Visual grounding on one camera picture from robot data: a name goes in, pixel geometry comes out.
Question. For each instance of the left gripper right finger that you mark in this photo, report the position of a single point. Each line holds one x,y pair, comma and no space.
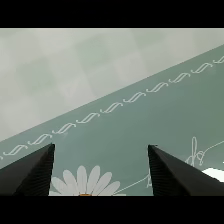
173,176

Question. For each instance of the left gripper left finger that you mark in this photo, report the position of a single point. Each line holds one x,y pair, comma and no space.
30,176

